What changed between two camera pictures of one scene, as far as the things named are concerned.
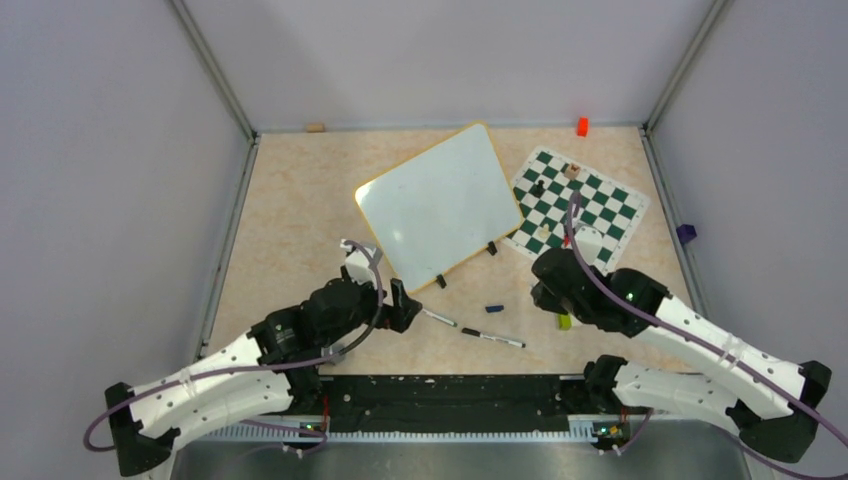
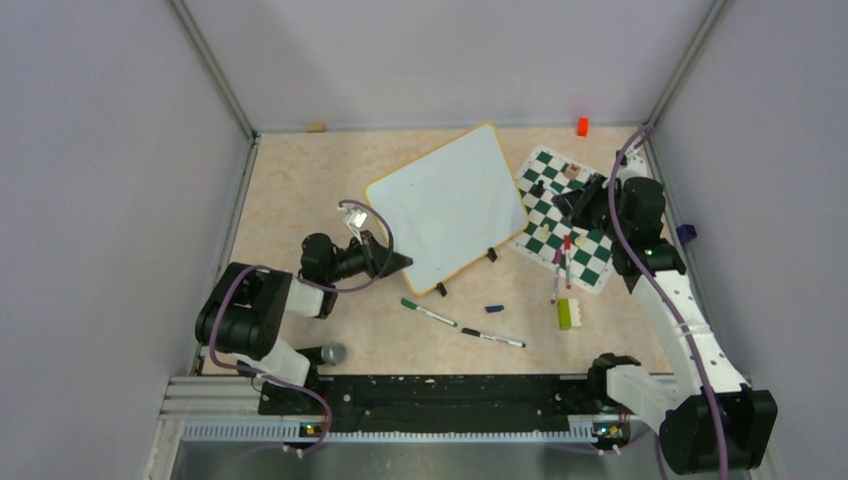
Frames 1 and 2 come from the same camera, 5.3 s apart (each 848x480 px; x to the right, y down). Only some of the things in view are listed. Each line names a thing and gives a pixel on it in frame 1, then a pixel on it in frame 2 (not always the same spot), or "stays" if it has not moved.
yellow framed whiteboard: [441, 204] stays
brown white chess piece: [573, 169] stays
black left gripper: [398, 315] -> [376, 259]
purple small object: [686, 233] stays
